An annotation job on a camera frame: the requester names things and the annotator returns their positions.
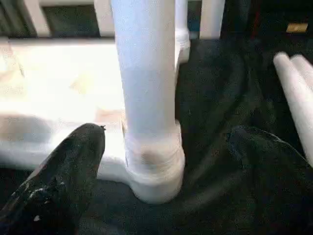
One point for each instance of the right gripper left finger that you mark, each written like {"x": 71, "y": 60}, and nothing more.
{"x": 58, "y": 186}

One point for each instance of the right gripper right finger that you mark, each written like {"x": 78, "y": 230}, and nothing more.
{"x": 279, "y": 181}

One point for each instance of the white plastic table top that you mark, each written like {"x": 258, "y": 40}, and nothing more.
{"x": 58, "y": 78}

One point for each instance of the black plastic mat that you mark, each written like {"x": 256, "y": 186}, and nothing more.
{"x": 220, "y": 98}

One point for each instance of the small yellow tag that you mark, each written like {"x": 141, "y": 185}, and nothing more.
{"x": 297, "y": 28}

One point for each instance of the white cabinet with glass doors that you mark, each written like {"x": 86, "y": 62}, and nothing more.
{"x": 105, "y": 14}

